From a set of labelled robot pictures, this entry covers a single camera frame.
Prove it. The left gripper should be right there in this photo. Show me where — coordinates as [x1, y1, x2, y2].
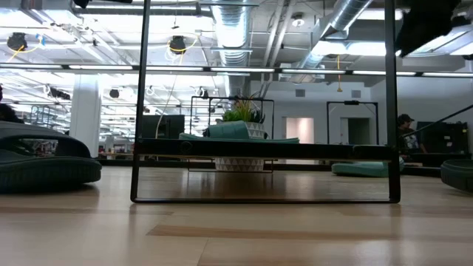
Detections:
[72, 0, 133, 9]

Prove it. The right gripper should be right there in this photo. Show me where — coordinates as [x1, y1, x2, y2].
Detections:
[395, 0, 463, 58]

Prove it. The teal slide sandal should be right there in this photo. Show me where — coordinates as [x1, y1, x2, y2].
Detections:
[179, 120, 301, 145]
[331, 157, 406, 178]

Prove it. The dark slide sandal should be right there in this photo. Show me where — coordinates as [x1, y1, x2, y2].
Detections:
[0, 120, 103, 194]
[440, 159, 473, 193]

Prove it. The black metal shoe shelf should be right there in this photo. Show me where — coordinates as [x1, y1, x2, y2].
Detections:
[129, 0, 402, 205]

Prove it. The person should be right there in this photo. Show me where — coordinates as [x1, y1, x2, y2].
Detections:
[0, 84, 25, 125]
[397, 113, 429, 156]

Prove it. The black equipment case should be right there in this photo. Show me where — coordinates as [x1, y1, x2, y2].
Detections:
[416, 120, 470, 155]

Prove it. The round ceiling lamp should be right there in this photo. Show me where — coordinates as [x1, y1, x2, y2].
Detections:
[290, 12, 306, 28]

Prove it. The white square column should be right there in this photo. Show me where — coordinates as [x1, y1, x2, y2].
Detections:
[68, 75, 103, 159]

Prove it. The black monitor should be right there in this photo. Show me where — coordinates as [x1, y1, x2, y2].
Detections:
[142, 114, 186, 140]

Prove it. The long linear ceiling light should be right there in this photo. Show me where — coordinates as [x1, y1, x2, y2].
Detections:
[0, 62, 473, 78]

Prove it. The green plant in patterned pot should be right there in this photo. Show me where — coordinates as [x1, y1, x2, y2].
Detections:
[214, 95, 268, 173]

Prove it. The silver spiral air duct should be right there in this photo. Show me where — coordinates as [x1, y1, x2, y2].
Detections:
[287, 0, 374, 81]
[210, 0, 254, 98]

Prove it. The black ceiling cable reel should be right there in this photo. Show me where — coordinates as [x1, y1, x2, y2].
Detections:
[168, 35, 188, 55]
[6, 32, 29, 52]

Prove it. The black background rig frame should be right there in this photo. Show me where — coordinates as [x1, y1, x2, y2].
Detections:
[326, 100, 380, 146]

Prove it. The yellow hanging cord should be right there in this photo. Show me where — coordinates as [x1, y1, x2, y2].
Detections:
[335, 54, 344, 93]

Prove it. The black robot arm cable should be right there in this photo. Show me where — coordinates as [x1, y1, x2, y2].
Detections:
[401, 103, 473, 139]

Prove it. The black aluminium table frame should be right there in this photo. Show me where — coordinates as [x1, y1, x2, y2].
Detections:
[96, 151, 473, 177]

